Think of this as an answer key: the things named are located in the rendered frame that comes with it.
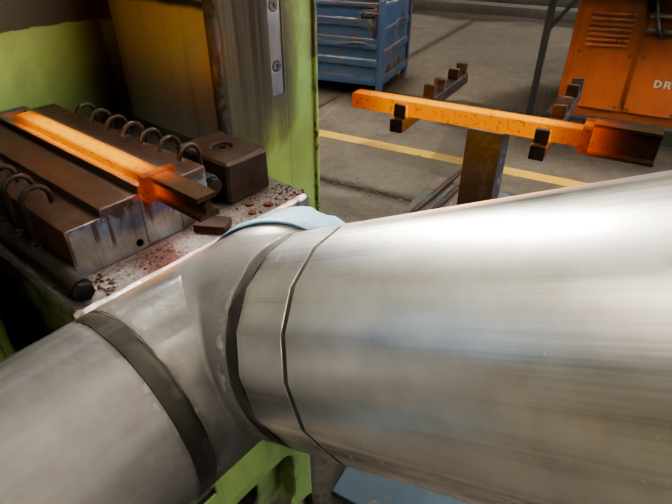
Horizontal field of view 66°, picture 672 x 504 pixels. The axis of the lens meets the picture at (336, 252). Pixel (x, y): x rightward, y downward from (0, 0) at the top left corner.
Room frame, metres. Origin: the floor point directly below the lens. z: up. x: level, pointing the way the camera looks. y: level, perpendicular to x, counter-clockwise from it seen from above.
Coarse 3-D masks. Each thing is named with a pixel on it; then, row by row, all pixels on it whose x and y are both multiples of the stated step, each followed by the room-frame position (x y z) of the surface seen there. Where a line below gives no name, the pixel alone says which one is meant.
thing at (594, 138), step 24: (360, 96) 0.82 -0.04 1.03; (384, 96) 0.81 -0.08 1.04; (408, 96) 0.81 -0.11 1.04; (432, 120) 0.77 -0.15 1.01; (456, 120) 0.75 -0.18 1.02; (480, 120) 0.73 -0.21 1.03; (504, 120) 0.71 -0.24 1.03; (528, 120) 0.71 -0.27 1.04; (552, 120) 0.71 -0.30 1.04; (600, 120) 0.67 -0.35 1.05; (576, 144) 0.67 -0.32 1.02; (600, 144) 0.66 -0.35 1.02; (624, 144) 0.65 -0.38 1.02; (648, 144) 0.63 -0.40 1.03
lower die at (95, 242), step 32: (0, 128) 0.80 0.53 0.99; (96, 128) 0.79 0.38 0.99; (32, 160) 0.67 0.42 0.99; (64, 160) 0.67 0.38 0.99; (160, 160) 0.67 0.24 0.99; (0, 192) 0.60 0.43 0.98; (32, 192) 0.60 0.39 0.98; (64, 192) 0.58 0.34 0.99; (96, 192) 0.58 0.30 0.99; (128, 192) 0.58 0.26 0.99; (64, 224) 0.52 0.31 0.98; (96, 224) 0.53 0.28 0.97; (128, 224) 0.56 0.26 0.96; (160, 224) 0.59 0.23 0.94; (64, 256) 0.51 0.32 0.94; (96, 256) 0.52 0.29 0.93
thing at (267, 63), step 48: (96, 0) 1.07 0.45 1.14; (144, 0) 0.97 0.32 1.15; (192, 0) 0.88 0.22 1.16; (240, 0) 0.90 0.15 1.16; (288, 0) 1.00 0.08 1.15; (144, 48) 0.99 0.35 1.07; (192, 48) 0.89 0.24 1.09; (240, 48) 0.90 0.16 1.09; (288, 48) 1.00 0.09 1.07; (144, 96) 1.01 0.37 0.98; (192, 96) 0.91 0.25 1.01; (240, 96) 0.89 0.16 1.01; (288, 96) 0.99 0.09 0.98; (288, 144) 0.97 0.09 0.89
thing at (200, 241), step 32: (256, 192) 0.72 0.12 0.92; (288, 192) 0.72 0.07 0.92; (192, 224) 0.63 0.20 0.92; (0, 256) 0.56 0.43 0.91; (128, 256) 0.55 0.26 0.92; (160, 256) 0.55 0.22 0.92; (0, 288) 0.64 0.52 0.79; (32, 288) 0.51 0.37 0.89; (96, 288) 0.48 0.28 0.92; (128, 288) 0.48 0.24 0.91; (32, 320) 0.66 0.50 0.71; (64, 320) 0.46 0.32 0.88
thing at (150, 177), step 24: (24, 120) 0.78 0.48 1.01; (48, 120) 0.78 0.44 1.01; (72, 144) 0.69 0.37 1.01; (96, 144) 0.69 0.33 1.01; (120, 168) 0.61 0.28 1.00; (144, 168) 0.61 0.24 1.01; (168, 168) 0.59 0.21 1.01; (144, 192) 0.57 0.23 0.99; (168, 192) 0.57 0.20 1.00; (192, 192) 0.53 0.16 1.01; (192, 216) 0.52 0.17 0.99
